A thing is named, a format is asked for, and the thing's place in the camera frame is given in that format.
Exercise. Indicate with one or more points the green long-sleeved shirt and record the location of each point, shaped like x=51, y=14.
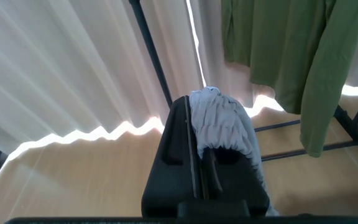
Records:
x=291, y=46

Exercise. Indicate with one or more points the pale grey shorts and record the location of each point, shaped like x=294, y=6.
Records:
x=219, y=121

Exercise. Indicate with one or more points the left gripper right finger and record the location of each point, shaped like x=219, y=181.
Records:
x=238, y=183

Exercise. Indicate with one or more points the beige curtain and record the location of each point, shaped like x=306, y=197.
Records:
x=57, y=62

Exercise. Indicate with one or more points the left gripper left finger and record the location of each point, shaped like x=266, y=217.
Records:
x=169, y=174

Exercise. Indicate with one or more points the black clothes rack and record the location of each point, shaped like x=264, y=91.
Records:
x=149, y=46

